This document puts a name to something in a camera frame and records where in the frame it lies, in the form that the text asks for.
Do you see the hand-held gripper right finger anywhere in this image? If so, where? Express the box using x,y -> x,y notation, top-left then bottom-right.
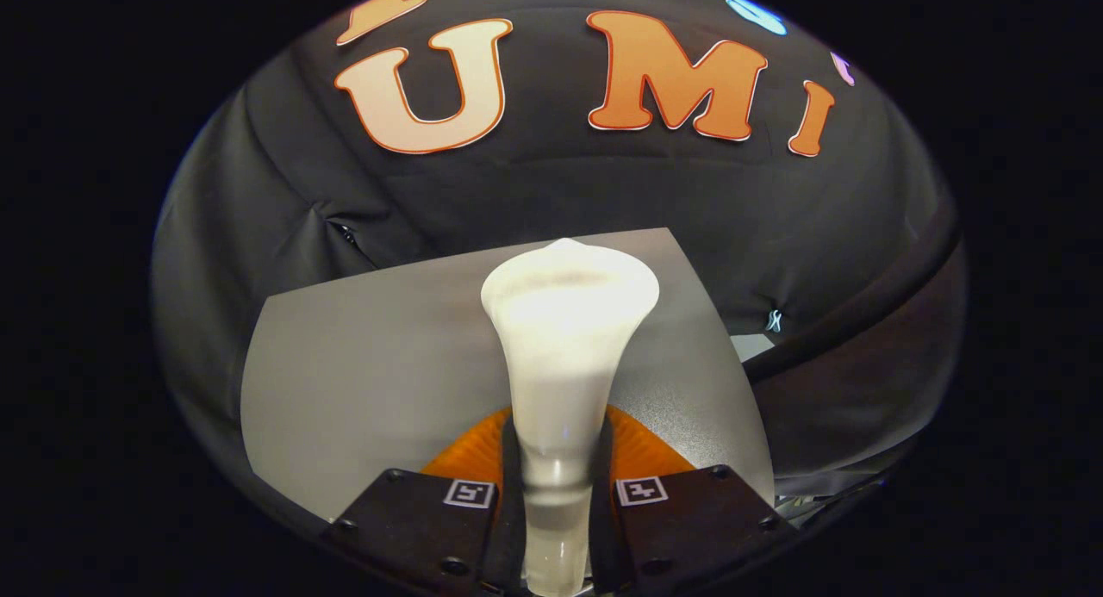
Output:
590,405 -> 798,594

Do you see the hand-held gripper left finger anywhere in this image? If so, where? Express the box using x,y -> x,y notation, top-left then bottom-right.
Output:
323,407 -> 527,597

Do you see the white garment steamer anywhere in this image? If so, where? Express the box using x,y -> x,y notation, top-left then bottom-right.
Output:
480,238 -> 661,597

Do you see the grey cabinet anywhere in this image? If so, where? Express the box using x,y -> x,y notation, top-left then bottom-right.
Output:
240,227 -> 776,522

